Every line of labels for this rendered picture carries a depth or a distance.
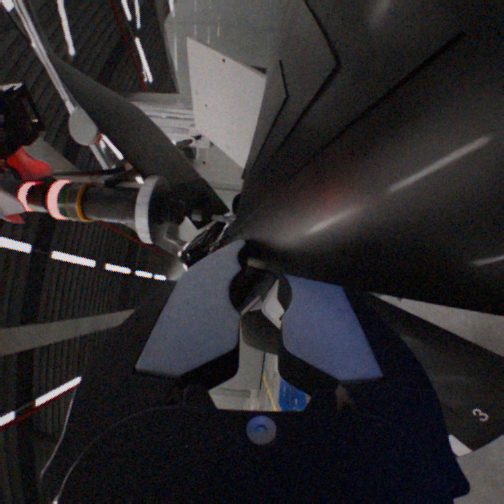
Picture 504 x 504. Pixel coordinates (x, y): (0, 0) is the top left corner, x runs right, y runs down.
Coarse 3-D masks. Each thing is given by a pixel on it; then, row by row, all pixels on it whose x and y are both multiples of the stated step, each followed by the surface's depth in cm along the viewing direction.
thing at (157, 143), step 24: (72, 72) 22; (96, 96) 25; (120, 96) 34; (96, 120) 23; (120, 120) 28; (144, 120) 35; (120, 144) 25; (144, 144) 30; (168, 144) 35; (144, 168) 27; (168, 168) 31; (192, 168) 36
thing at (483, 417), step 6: (474, 402) 15; (468, 408) 16; (474, 408) 15; (480, 408) 15; (486, 408) 15; (468, 414) 16; (474, 414) 15; (480, 414) 15; (486, 414) 15; (492, 414) 14; (474, 420) 15; (480, 420) 15; (486, 420) 15
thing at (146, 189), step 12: (96, 180) 25; (108, 180) 24; (120, 180) 25; (156, 180) 21; (144, 192) 20; (156, 192) 21; (168, 192) 25; (144, 204) 20; (144, 216) 20; (144, 228) 21; (156, 228) 23; (144, 240) 22; (156, 240) 23
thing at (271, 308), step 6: (276, 282) 29; (276, 288) 29; (270, 294) 30; (276, 294) 29; (264, 300) 30; (270, 300) 30; (276, 300) 29; (264, 306) 30; (270, 306) 30; (276, 306) 29; (264, 312) 30; (270, 312) 30; (276, 312) 29; (282, 312) 29; (270, 318) 30; (276, 318) 29; (276, 324) 29
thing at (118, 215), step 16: (96, 192) 22; (112, 192) 22; (128, 192) 22; (96, 208) 21; (112, 208) 22; (128, 208) 22; (160, 208) 22; (176, 208) 22; (160, 224) 23; (176, 224) 24
